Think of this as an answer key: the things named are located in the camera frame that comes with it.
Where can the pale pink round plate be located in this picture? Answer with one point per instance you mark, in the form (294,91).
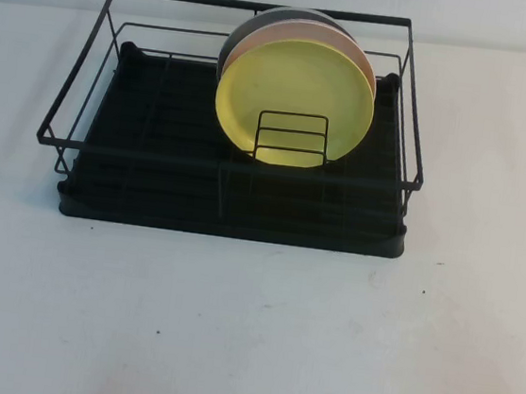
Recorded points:
(310,32)

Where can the black plastic drip tray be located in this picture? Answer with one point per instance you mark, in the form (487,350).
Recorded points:
(158,114)

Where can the grey round plate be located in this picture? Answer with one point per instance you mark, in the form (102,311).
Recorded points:
(244,28)

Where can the yellow round plate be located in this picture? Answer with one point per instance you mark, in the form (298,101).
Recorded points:
(294,86)

